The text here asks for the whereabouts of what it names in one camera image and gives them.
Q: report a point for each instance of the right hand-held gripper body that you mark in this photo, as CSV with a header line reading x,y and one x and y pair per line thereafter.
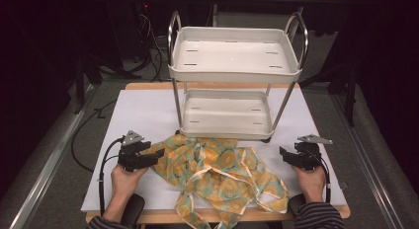
x,y
308,155

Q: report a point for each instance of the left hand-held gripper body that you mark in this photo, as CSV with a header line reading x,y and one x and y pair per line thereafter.
x,y
130,156

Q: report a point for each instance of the green and orange patterned scarf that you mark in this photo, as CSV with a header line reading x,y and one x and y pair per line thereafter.
x,y
217,176

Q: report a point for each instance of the white two-tier rack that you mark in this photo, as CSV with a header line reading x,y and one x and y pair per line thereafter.
x,y
232,54

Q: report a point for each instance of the person's left hand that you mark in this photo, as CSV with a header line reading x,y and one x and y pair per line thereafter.
x,y
126,183

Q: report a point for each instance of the person's right hand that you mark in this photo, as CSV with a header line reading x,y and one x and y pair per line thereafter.
x,y
311,184

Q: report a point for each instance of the white table mat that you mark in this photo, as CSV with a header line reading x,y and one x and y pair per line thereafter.
x,y
138,110

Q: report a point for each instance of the wooden table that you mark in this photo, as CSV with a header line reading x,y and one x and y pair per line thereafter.
x,y
158,217

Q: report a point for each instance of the black stand legs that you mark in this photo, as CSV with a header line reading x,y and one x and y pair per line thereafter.
x,y
349,91
87,77

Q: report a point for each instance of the metal floor rail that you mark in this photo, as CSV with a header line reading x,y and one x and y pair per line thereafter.
x,y
49,163
369,156

